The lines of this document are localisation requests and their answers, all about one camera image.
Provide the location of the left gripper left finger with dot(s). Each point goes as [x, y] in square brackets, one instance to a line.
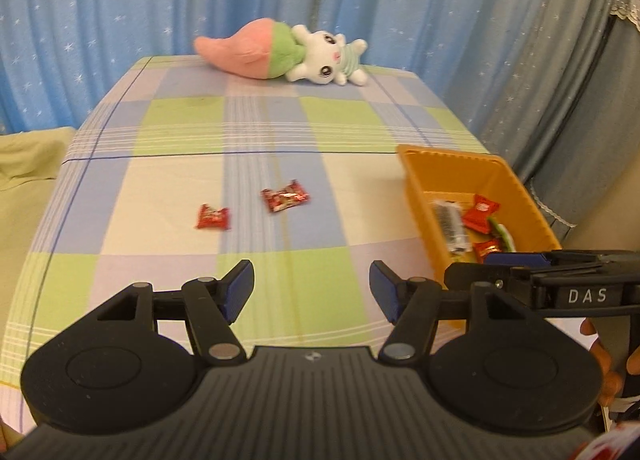
[212, 306]

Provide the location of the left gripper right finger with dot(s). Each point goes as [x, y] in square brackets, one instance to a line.
[411, 305]

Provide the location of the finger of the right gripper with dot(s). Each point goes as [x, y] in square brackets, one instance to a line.
[514, 280]
[517, 259]

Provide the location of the silver foil snack pouch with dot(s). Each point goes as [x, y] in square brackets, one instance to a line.
[499, 231]

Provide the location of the red foil candy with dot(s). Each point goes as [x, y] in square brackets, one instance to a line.
[485, 248]

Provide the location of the red double-happiness candy pack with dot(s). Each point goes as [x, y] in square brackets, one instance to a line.
[476, 218]

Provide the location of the black seaweed snack packet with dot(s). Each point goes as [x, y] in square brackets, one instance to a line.
[449, 217]

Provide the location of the small red candy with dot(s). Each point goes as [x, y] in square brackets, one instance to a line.
[209, 217]

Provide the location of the red patterned snack packet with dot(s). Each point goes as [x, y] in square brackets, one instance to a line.
[291, 195]

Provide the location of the person's right hand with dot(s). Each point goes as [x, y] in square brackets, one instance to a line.
[612, 381]

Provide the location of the orange plastic tray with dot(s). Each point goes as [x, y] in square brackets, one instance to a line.
[465, 204]

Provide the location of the plaid tablecloth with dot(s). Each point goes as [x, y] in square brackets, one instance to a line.
[173, 134]

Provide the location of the grey lace curtain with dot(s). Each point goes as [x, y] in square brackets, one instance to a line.
[600, 135]

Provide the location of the pink green bunny plush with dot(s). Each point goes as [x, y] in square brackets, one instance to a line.
[265, 49]

